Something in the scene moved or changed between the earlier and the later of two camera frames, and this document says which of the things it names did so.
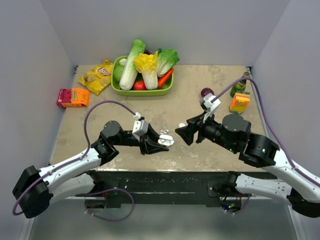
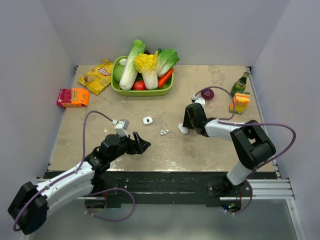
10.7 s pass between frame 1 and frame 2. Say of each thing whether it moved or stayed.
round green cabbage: stayed
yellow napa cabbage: stayed
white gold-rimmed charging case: moved
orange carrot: stayed
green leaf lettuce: stayed
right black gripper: moved
